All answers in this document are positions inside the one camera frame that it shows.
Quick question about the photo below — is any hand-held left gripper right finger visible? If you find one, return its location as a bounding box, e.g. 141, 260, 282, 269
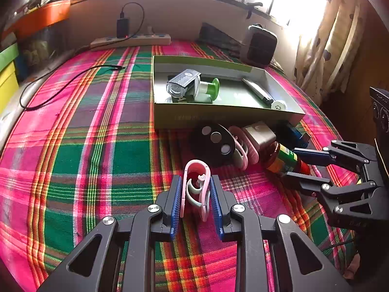
210, 175, 350, 292

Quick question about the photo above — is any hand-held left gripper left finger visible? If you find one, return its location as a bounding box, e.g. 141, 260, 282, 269
36, 175, 183, 292

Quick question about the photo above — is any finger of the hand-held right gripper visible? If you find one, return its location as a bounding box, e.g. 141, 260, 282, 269
293, 140, 377, 171
281, 172, 379, 201

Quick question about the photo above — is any blue plastic case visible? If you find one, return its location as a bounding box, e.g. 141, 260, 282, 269
281, 122, 310, 149

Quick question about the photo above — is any glass jar with red lid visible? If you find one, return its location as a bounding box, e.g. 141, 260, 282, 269
264, 141, 310, 175

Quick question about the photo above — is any pink clip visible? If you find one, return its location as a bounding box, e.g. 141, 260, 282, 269
180, 159, 212, 221
228, 125, 259, 169

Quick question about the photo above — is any white charger plug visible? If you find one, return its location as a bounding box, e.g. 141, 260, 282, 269
245, 121, 277, 153

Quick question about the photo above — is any black oval disc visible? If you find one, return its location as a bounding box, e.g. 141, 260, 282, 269
189, 123, 238, 168

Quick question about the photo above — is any silver and black bar tool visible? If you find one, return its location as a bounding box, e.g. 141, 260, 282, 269
242, 78, 274, 104

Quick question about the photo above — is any green cardboard box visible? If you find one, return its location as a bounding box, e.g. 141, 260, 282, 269
152, 55, 306, 130

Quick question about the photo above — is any green and white spool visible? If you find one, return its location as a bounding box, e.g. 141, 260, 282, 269
194, 78, 220, 101

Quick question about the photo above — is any black bike light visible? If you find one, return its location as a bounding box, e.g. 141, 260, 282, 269
166, 69, 202, 98

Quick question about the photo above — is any black mesh speaker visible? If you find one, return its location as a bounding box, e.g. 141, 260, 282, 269
243, 24, 278, 67

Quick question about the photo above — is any patterned curtain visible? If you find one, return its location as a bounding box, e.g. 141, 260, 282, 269
293, 0, 370, 98

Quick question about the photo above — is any white power strip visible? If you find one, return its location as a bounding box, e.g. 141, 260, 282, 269
90, 34, 171, 49

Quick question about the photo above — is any black power adapter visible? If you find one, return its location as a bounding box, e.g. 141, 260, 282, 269
116, 18, 130, 38

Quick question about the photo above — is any yellow box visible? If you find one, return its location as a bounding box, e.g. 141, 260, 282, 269
0, 62, 19, 113

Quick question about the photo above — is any green box lid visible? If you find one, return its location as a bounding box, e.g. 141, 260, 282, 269
0, 43, 19, 70

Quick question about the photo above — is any black strap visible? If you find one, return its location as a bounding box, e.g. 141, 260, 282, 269
246, 2, 262, 19

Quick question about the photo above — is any black usb cable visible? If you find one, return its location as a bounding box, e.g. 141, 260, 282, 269
20, 65, 126, 110

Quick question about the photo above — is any black adapter cable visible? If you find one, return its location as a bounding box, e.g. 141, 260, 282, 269
119, 2, 144, 38

